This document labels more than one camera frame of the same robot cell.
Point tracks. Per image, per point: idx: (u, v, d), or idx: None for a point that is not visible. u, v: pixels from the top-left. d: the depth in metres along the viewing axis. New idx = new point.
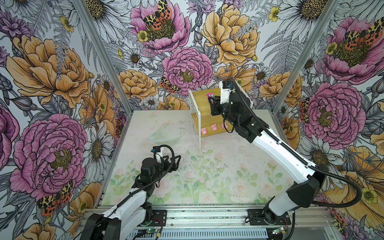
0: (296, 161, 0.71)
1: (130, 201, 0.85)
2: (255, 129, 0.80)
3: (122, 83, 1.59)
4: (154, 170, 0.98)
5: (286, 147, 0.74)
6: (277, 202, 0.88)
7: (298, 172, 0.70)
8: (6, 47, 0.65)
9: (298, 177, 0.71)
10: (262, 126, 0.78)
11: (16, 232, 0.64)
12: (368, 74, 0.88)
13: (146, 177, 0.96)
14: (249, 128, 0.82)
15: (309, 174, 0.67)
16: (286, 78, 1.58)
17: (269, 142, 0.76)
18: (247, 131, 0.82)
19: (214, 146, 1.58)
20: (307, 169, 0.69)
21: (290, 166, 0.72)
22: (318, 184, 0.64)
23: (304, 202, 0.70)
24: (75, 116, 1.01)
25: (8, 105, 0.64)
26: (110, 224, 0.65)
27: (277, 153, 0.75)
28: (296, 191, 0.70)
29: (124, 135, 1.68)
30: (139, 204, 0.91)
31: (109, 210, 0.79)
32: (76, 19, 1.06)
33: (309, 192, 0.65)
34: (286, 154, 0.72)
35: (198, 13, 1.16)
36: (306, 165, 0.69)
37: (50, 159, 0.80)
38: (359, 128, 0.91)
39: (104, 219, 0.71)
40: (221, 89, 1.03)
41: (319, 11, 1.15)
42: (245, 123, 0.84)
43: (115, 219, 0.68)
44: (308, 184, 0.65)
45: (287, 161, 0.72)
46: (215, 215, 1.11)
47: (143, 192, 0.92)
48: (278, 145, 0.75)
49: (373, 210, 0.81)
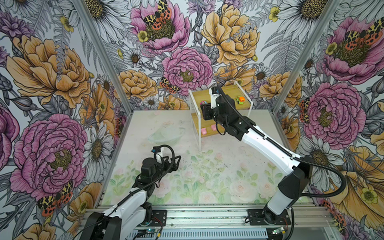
0: (282, 153, 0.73)
1: (130, 201, 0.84)
2: (243, 127, 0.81)
3: (122, 83, 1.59)
4: (154, 170, 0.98)
5: (273, 142, 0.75)
6: (274, 198, 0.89)
7: (284, 164, 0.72)
8: (6, 47, 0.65)
9: (284, 169, 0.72)
10: (249, 124, 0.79)
11: (16, 232, 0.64)
12: (368, 74, 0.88)
13: (146, 177, 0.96)
14: (236, 126, 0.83)
15: (294, 165, 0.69)
16: (286, 78, 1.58)
17: (256, 137, 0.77)
18: (235, 130, 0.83)
19: (214, 146, 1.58)
20: (292, 161, 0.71)
21: (276, 159, 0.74)
22: (303, 174, 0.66)
23: (294, 193, 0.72)
24: (75, 116, 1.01)
25: (8, 105, 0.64)
26: (110, 222, 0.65)
27: (264, 148, 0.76)
28: (285, 183, 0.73)
29: (124, 135, 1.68)
30: (139, 204, 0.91)
31: (110, 210, 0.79)
32: (76, 19, 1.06)
33: (296, 183, 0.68)
34: (272, 148, 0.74)
35: (198, 13, 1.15)
36: (291, 156, 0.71)
37: (50, 159, 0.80)
38: (359, 128, 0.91)
39: (104, 218, 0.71)
40: (210, 96, 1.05)
41: (319, 11, 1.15)
42: (233, 123, 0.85)
43: (116, 218, 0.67)
44: (293, 174, 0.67)
45: (273, 155, 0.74)
46: (215, 215, 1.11)
47: (143, 192, 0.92)
48: (264, 141, 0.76)
49: (373, 210, 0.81)
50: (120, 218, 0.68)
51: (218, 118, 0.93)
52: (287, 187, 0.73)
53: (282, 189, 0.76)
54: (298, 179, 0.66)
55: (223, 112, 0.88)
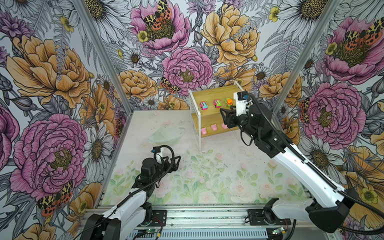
0: (324, 183, 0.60)
1: (130, 202, 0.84)
2: (279, 145, 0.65)
3: (122, 83, 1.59)
4: (154, 170, 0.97)
5: (313, 168, 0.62)
6: (287, 209, 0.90)
7: (324, 195, 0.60)
8: (6, 47, 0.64)
9: (324, 201, 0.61)
10: (286, 141, 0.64)
11: (16, 232, 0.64)
12: (368, 75, 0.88)
13: (146, 177, 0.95)
14: (272, 142, 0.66)
15: (339, 199, 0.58)
16: (286, 78, 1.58)
17: (293, 159, 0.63)
18: (269, 146, 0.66)
19: (214, 146, 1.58)
20: (335, 194, 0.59)
21: (316, 188, 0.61)
22: (348, 212, 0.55)
23: (328, 227, 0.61)
24: (75, 116, 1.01)
25: (8, 105, 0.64)
26: (109, 224, 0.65)
27: (301, 174, 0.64)
28: (321, 215, 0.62)
29: (124, 135, 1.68)
30: (139, 204, 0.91)
31: (109, 211, 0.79)
32: (76, 19, 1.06)
33: (337, 219, 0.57)
34: (312, 174, 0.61)
35: (198, 13, 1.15)
36: (335, 189, 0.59)
37: (50, 159, 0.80)
38: (359, 128, 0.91)
39: (104, 220, 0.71)
40: (236, 101, 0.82)
41: (319, 11, 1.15)
42: (265, 137, 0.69)
43: (115, 219, 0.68)
44: (337, 210, 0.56)
45: (312, 183, 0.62)
46: (215, 215, 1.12)
47: (143, 193, 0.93)
48: (303, 165, 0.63)
49: (373, 210, 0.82)
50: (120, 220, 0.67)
51: (246, 128, 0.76)
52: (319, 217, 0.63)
53: (313, 218, 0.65)
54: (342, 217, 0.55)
55: (254, 123, 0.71)
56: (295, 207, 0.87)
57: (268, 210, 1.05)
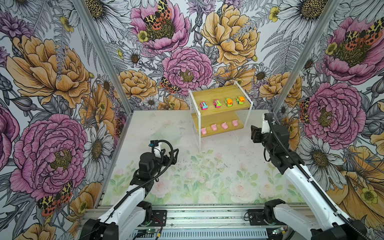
0: (325, 204, 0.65)
1: (127, 203, 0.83)
2: (288, 162, 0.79)
3: (122, 83, 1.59)
4: (152, 165, 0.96)
5: (317, 188, 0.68)
6: (294, 220, 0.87)
7: (324, 216, 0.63)
8: (6, 47, 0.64)
9: (323, 222, 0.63)
10: (296, 161, 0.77)
11: (16, 232, 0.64)
12: (368, 75, 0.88)
13: (145, 172, 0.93)
14: (282, 159, 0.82)
15: (336, 222, 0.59)
16: (286, 78, 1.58)
17: (299, 176, 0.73)
18: (279, 162, 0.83)
19: (214, 146, 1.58)
20: (335, 217, 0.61)
21: (316, 207, 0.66)
22: (344, 236, 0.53)
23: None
24: (75, 116, 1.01)
25: (8, 105, 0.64)
26: (106, 231, 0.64)
27: (305, 191, 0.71)
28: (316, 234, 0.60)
29: (124, 135, 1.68)
30: (138, 202, 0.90)
31: (105, 215, 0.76)
32: (76, 19, 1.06)
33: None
34: (315, 193, 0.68)
35: (198, 13, 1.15)
36: (335, 211, 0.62)
37: (50, 159, 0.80)
38: (359, 128, 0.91)
39: (101, 225, 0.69)
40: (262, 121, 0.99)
41: (319, 11, 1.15)
42: (279, 153, 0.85)
43: (112, 225, 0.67)
44: (331, 230, 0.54)
45: (314, 201, 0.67)
46: (215, 215, 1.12)
47: (142, 190, 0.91)
48: (308, 183, 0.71)
49: (373, 210, 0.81)
50: (116, 227, 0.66)
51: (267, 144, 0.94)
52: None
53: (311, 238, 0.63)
54: (334, 238, 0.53)
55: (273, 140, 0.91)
56: (303, 222, 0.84)
57: (268, 206, 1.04)
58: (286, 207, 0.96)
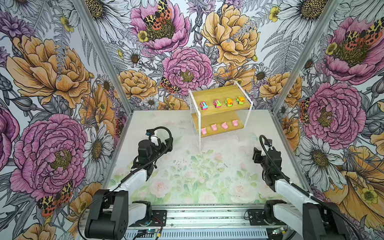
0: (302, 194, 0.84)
1: (132, 178, 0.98)
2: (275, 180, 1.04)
3: (122, 83, 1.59)
4: (151, 151, 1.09)
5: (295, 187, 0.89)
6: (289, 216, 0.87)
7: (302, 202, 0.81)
8: (6, 47, 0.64)
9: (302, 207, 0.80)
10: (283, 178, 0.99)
11: (16, 232, 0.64)
12: (368, 75, 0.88)
13: (144, 158, 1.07)
14: (272, 179, 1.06)
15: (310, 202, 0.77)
16: (286, 78, 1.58)
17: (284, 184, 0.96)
18: (270, 181, 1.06)
19: (214, 146, 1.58)
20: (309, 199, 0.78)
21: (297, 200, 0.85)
22: (317, 211, 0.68)
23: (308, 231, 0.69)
24: (75, 116, 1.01)
25: (8, 105, 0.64)
26: (118, 194, 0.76)
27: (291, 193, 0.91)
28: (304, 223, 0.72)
29: (124, 135, 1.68)
30: (140, 181, 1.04)
31: (114, 187, 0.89)
32: (76, 19, 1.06)
33: (309, 218, 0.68)
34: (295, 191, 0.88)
35: (198, 13, 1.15)
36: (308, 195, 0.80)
37: (50, 159, 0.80)
38: (359, 128, 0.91)
39: (110, 195, 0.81)
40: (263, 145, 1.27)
41: (319, 11, 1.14)
42: (272, 174, 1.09)
43: (121, 192, 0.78)
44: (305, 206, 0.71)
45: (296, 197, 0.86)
46: (215, 215, 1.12)
47: (143, 171, 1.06)
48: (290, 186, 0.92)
49: (373, 210, 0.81)
50: (126, 192, 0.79)
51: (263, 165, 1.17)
52: (305, 229, 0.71)
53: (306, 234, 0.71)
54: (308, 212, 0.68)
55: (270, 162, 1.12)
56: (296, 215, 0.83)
57: (268, 204, 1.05)
58: (285, 206, 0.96)
